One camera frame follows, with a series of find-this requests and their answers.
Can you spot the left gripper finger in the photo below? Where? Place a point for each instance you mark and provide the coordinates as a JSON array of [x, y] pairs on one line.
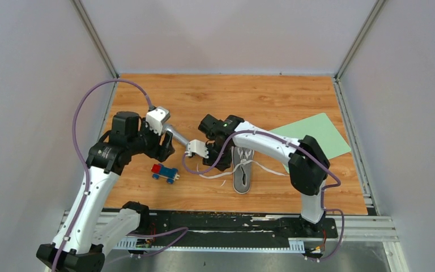
[[165, 151], [167, 142]]

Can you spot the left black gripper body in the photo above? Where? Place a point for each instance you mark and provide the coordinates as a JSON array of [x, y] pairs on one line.
[[145, 141]]

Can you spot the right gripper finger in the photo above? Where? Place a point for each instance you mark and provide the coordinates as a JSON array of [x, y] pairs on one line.
[[209, 161], [222, 165]]

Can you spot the grey canvas sneaker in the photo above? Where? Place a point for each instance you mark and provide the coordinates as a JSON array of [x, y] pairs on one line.
[[241, 181]]

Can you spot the white shoelace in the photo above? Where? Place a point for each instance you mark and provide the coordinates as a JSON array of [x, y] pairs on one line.
[[245, 158]]

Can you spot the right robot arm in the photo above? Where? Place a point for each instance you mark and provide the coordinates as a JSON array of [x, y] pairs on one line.
[[307, 163]]

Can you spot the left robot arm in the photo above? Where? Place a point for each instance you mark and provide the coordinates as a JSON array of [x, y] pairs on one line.
[[77, 246]]

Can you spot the silver microphone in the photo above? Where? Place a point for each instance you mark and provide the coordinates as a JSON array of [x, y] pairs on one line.
[[177, 136]]

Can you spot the blue red toy car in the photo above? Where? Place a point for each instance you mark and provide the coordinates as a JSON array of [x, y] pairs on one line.
[[170, 175]]

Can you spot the green clipboard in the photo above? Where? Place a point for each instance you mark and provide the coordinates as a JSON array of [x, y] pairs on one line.
[[322, 129]]

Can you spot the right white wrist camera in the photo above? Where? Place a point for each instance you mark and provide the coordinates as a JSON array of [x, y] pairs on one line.
[[196, 147]]

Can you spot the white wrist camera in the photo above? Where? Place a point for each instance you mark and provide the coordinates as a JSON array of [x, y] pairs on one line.
[[156, 119], [196, 147]]

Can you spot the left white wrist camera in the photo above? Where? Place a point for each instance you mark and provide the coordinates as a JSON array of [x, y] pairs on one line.
[[156, 119]]

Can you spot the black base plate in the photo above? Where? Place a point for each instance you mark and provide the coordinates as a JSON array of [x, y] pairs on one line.
[[234, 229]]

